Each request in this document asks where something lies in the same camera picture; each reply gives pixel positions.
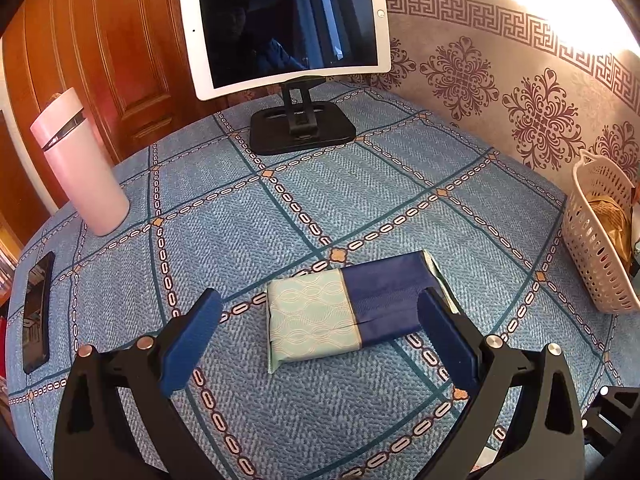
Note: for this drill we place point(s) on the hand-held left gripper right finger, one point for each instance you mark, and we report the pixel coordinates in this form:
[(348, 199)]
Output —
[(447, 342)]

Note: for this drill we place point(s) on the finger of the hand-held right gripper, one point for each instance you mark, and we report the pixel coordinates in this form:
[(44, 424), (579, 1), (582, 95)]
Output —
[(607, 425)]

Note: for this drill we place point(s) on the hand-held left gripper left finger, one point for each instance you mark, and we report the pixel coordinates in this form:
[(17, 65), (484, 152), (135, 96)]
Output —
[(192, 340)]

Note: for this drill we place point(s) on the mint and navy tissue pack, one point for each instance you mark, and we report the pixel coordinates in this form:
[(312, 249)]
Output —
[(310, 315)]

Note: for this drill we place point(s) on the white plastic basket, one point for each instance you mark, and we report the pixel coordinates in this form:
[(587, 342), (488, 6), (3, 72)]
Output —
[(595, 260)]

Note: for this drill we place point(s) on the golden crinkled snack packet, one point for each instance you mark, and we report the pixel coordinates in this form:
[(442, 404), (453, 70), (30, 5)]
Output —
[(610, 225)]

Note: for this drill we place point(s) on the black smartphone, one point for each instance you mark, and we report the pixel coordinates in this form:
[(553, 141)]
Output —
[(37, 315)]

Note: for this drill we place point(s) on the blue checked tablecloth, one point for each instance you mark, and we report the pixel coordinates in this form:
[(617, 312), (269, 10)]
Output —
[(375, 200)]

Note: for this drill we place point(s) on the pink thermos bottle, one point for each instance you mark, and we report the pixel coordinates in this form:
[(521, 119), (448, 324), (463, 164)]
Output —
[(85, 170)]

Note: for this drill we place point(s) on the black tablet stand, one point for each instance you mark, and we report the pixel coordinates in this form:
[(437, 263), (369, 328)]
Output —
[(300, 132)]

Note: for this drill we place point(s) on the brown wooden door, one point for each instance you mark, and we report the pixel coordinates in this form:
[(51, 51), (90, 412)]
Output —
[(125, 35)]

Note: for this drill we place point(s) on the white tablet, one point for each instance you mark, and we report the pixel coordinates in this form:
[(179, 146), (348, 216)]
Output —
[(285, 20)]

